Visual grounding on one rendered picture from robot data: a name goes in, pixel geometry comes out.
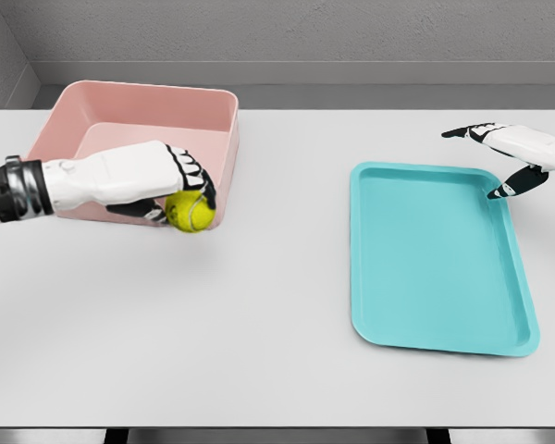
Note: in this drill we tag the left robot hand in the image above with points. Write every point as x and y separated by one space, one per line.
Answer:
134 175

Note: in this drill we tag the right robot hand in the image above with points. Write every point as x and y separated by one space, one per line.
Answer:
518 143

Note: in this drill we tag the yellow tennis ball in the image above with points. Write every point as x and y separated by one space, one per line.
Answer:
189 211

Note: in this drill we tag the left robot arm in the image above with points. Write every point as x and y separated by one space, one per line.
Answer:
32 187

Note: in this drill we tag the pink basket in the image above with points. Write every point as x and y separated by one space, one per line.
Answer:
134 115

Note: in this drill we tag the blue tray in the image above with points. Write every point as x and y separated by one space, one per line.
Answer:
437 259

